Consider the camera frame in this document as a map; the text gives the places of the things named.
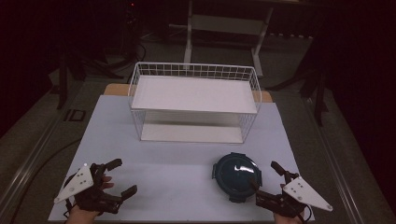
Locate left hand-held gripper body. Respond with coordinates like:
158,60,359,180
53,161,124,216

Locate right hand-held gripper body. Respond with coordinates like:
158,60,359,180
255,170,333,219

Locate dark teal round lidded container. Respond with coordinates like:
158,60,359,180
211,151,263,204

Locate person's right hand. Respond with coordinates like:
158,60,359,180
274,182,305,224

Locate person's left hand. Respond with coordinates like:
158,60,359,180
64,175,115,224

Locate pale blue table sheet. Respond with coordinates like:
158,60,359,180
48,94,316,222

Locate black rectangular floor plate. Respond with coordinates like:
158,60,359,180
63,108,87,123

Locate black tripod stand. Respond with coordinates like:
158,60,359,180
266,46,331,128

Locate black metal stand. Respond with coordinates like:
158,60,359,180
56,43,87,110

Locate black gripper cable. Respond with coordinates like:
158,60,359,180
302,203,313,222
63,199,75,219

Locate black floor cable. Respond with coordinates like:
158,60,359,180
8,137,82,220

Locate metal floor rail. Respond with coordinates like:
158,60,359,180
0,90,68,206
303,96,366,224

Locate white wire shelf rack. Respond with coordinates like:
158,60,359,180
127,61,262,145

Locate white metal stand frame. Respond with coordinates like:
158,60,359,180
182,0,276,79

